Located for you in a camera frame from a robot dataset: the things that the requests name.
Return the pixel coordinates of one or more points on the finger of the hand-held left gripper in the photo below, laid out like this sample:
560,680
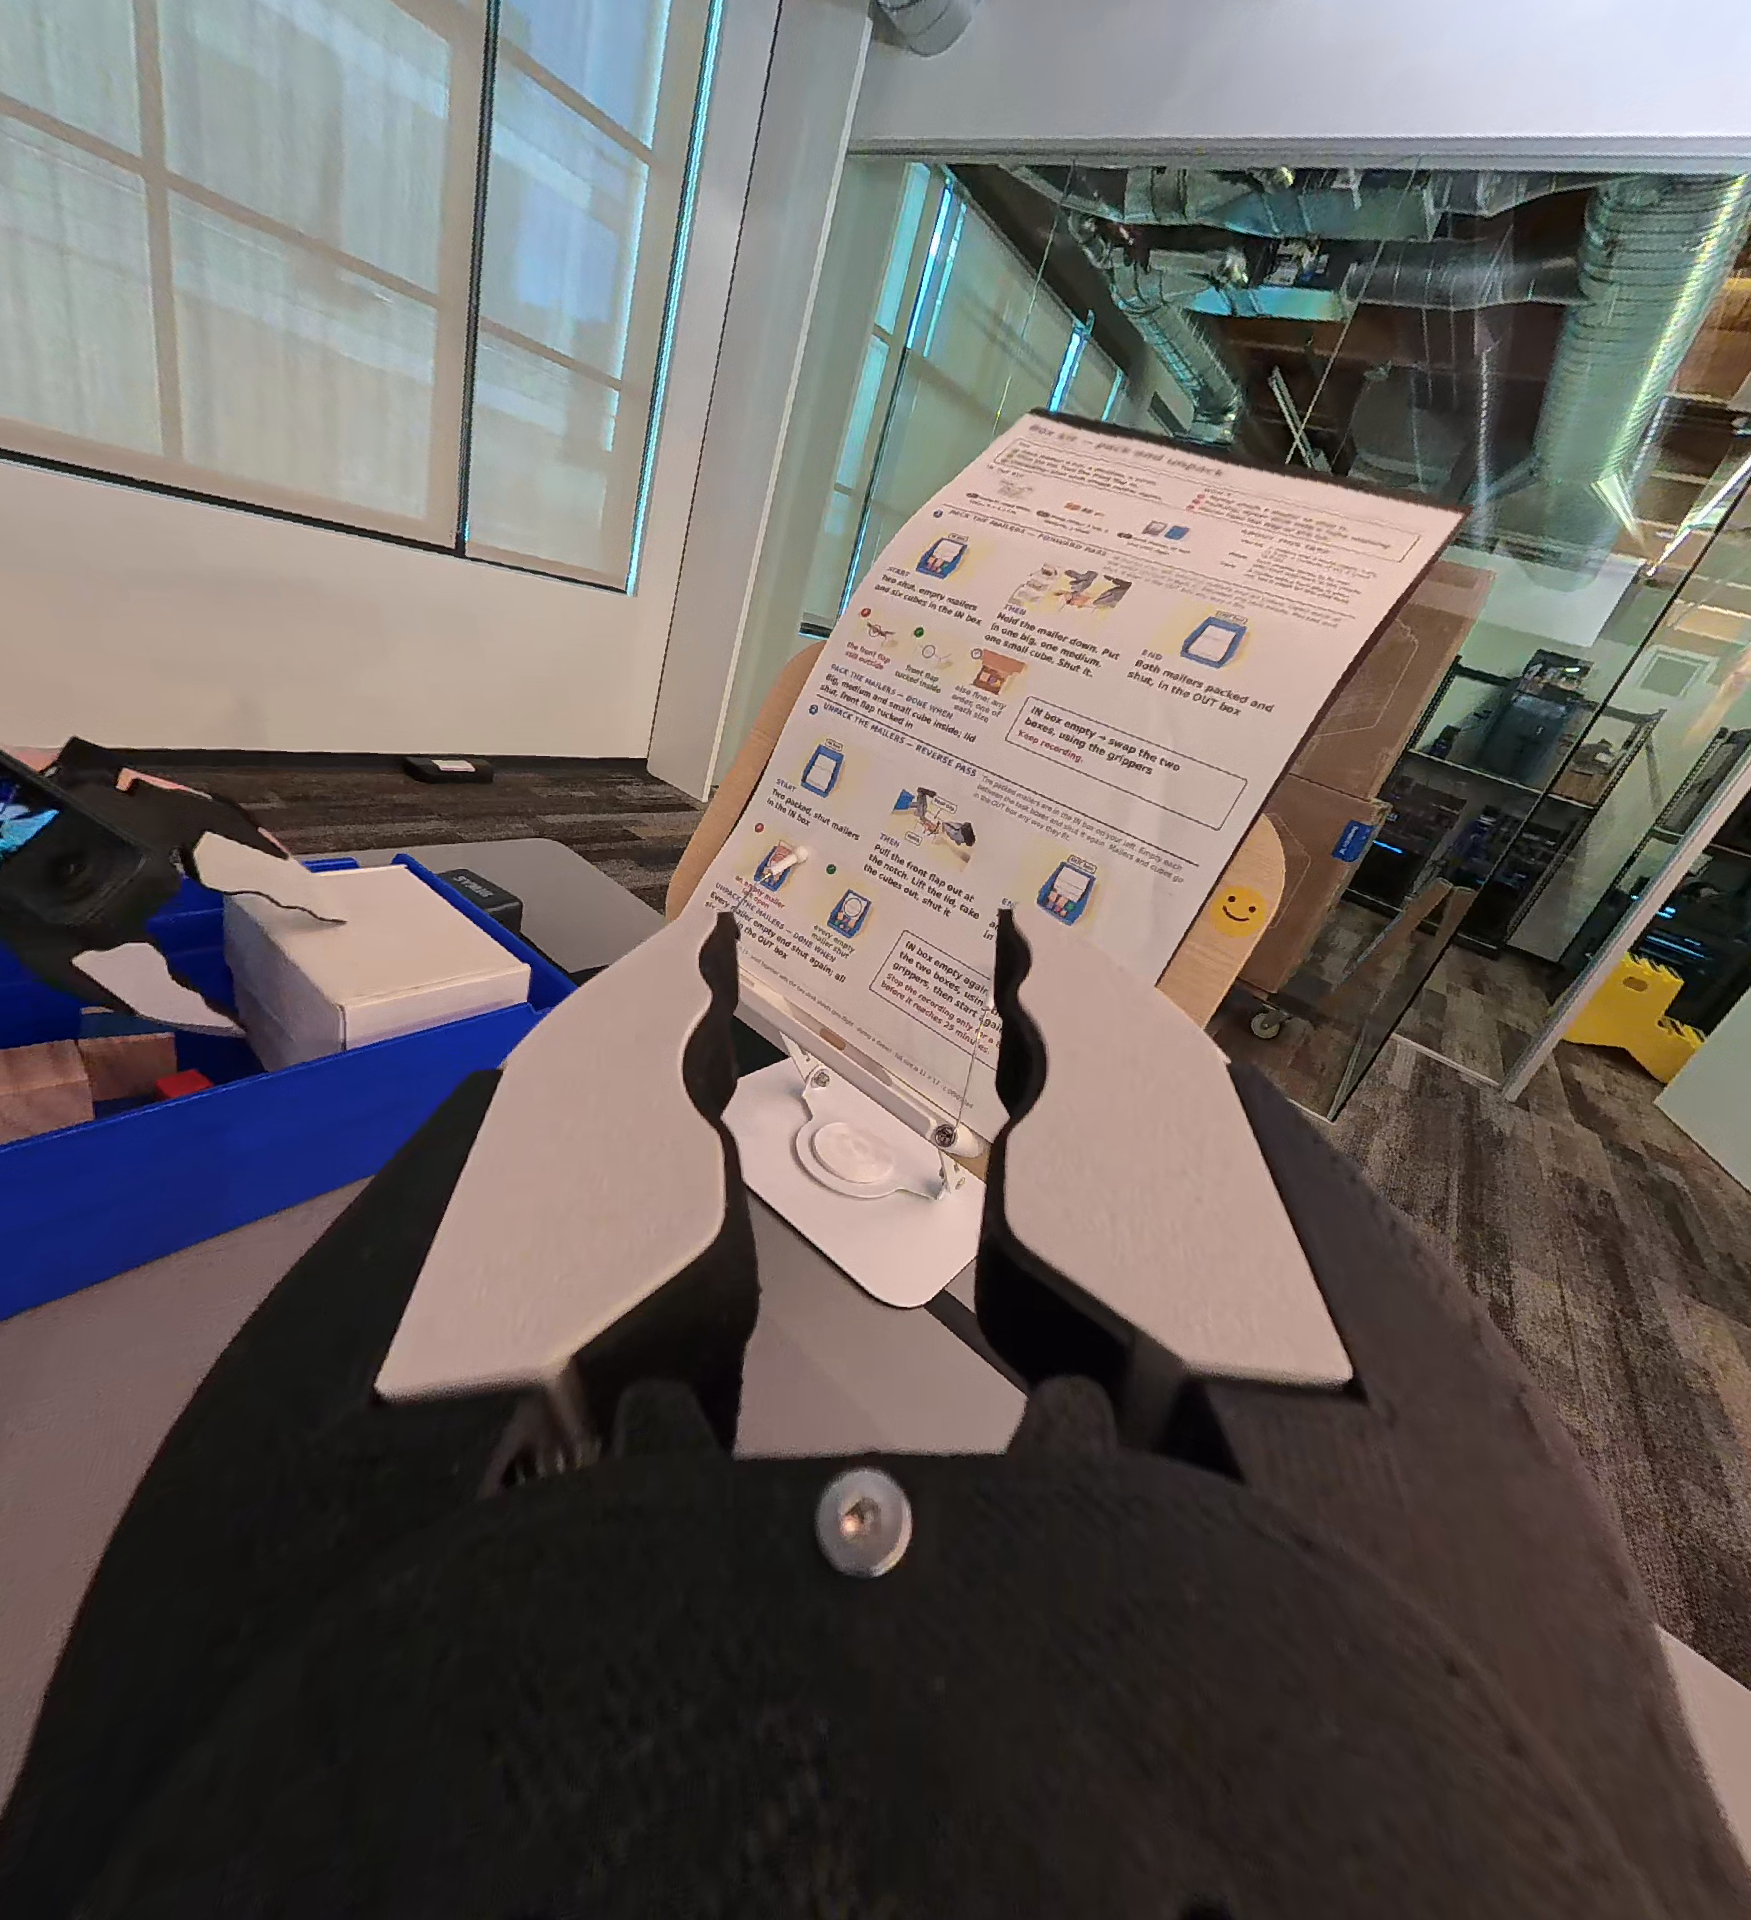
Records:
169,998
252,870

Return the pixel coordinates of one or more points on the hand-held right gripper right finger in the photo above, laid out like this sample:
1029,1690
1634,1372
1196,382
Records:
1175,1200

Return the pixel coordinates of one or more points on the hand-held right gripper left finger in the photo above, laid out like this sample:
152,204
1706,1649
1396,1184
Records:
575,1200

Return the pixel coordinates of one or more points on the red cube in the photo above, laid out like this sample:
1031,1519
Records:
186,1086

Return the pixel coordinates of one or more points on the white cardboard box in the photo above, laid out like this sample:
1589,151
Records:
426,939
282,1040

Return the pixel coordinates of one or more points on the blue plastic bin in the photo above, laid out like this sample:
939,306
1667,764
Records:
140,1216

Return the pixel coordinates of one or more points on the black flat floor box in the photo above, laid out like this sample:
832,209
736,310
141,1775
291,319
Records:
447,770

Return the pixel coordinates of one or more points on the brown wooden cube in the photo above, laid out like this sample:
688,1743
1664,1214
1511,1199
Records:
134,1068

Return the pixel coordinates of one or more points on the dark walnut cube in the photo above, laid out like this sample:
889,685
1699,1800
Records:
33,1097

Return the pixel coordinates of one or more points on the instruction sheet on stand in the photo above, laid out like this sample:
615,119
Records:
1190,983

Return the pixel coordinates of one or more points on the small black device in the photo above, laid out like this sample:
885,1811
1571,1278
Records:
478,900

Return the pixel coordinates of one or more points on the yellow smiley sticker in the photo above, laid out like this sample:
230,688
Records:
1234,909

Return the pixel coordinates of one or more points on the yellow plastic floor sign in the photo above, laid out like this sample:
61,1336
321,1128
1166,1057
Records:
1632,1021

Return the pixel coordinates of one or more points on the printed instruction sheet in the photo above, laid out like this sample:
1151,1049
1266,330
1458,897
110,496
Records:
1056,721

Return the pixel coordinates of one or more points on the metal storage shelf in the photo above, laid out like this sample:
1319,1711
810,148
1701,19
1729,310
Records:
1535,765

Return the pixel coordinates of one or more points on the large glass window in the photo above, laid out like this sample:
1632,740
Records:
291,256

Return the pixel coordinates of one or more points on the silver ventilation duct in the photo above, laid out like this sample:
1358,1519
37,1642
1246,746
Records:
1640,330

